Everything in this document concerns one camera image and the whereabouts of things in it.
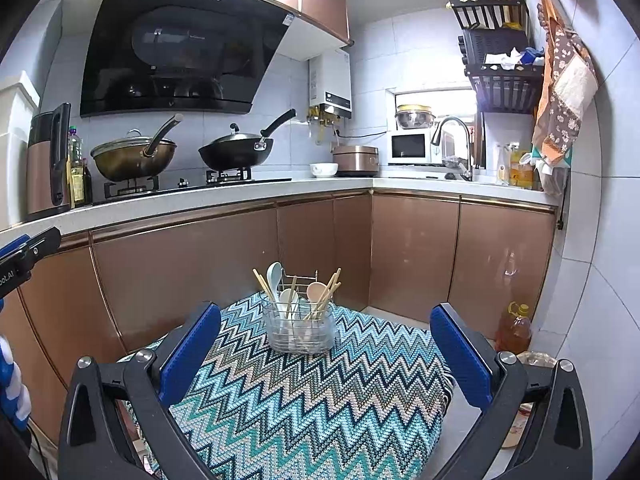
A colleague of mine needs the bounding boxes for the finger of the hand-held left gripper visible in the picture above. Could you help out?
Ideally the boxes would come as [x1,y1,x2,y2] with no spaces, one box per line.
[0,226,62,273]

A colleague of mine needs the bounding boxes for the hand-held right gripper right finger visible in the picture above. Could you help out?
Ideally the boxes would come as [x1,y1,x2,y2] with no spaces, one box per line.
[429,302,594,480]

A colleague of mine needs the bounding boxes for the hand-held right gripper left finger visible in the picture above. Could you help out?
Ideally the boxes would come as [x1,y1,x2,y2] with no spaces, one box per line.
[59,301,222,480]

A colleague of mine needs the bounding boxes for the bamboo chopstick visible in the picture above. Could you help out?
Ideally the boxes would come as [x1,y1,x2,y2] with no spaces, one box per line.
[318,271,337,311]
[258,271,278,302]
[321,267,342,307]
[304,283,342,321]
[252,268,275,302]

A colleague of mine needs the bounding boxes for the white spoon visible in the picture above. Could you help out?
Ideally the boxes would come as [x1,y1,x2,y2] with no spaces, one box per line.
[278,288,300,341]

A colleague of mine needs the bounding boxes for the wire utensil holder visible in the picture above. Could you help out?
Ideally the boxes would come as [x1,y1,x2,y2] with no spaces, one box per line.
[262,272,336,356]

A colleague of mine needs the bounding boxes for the light blue spoon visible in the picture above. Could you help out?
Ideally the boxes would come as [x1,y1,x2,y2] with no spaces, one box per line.
[266,262,284,306]

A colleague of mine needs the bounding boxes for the pink spoon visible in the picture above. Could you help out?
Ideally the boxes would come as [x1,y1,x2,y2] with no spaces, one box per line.
[302,282,329,321]

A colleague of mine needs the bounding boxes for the large cooking oil bottle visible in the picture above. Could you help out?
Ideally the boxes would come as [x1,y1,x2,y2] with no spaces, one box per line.
[495,301,532,356]

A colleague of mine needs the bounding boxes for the brown cabinet door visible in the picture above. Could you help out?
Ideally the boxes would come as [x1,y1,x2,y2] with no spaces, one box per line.
[276,197,337,311]
[90,203,281,353]
[447,200,557,341]
[0,232,128,446]
[332,192,373,313]
[369,192,462,323]

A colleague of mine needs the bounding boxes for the brown electric kettle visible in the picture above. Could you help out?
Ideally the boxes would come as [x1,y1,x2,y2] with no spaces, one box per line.
[26,102,72,221]

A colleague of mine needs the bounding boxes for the clear plastic bag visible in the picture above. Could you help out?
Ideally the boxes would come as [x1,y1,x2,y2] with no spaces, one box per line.
[500,350,558,448]

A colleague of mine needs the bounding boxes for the dark sauce bottle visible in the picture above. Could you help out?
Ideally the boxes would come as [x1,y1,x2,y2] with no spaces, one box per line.
[80,159,94,206]

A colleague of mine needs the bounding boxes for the clear oil bottle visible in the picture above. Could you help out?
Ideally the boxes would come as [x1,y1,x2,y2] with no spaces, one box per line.
[67,127,86,208]

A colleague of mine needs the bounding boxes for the white appliance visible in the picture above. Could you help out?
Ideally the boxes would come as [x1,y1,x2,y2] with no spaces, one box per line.
[0,70,41,226]

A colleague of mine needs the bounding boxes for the golden wok with lid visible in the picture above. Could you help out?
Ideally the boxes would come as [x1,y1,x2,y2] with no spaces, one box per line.
[90,113,185,182]

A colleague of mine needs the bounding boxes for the zigzag knitted cloth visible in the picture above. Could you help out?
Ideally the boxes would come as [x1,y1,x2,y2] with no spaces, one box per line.
[117,290,456,480]

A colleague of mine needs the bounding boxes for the white kitchen countertop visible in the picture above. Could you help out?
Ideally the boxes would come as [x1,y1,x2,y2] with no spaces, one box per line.
[0,172,561,233]

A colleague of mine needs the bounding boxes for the black gas stove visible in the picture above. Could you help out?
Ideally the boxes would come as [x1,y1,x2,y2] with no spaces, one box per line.
[92,170,293,206]

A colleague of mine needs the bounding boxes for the yellow detergent bottle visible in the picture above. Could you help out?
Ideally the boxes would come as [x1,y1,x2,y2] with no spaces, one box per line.
[509,142,536,188]

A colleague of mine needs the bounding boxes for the grey plastic bag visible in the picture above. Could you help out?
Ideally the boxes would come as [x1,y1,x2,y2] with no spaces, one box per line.
[537,160,568,198]

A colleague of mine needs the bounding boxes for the black wok with lid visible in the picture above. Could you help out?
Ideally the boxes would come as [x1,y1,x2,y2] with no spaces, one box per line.
[198,108,297,172]

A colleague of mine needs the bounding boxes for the chrome kitchen faucet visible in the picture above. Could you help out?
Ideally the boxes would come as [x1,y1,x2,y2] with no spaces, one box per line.
[430,116,474,182]

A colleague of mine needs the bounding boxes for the white microwave oven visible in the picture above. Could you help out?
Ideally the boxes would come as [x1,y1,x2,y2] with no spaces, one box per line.
[387,129,446,166]

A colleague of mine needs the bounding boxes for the brown rice cooker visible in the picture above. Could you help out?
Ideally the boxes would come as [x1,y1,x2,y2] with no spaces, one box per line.
[332,145,380,177]

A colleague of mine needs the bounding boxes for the steel mixing bowl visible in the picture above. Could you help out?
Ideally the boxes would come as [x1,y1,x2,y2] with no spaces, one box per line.
[394,105,435,131]

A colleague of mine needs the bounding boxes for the black range hood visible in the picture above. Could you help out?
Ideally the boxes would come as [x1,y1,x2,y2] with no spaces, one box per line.
[80,0,301,118]

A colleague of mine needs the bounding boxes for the white rag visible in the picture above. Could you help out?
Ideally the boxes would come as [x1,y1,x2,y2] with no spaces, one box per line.
[482,50,523,68]

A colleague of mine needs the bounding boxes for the hanging patterned apron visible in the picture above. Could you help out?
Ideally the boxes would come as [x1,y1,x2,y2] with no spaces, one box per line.
[531,0,600,166]

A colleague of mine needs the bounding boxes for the white water heater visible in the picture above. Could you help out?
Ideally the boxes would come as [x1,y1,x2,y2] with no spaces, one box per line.
[307,49,352,117]

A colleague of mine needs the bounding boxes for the black wall dish rack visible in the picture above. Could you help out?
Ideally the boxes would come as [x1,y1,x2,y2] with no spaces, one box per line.
[446,0,545,113]

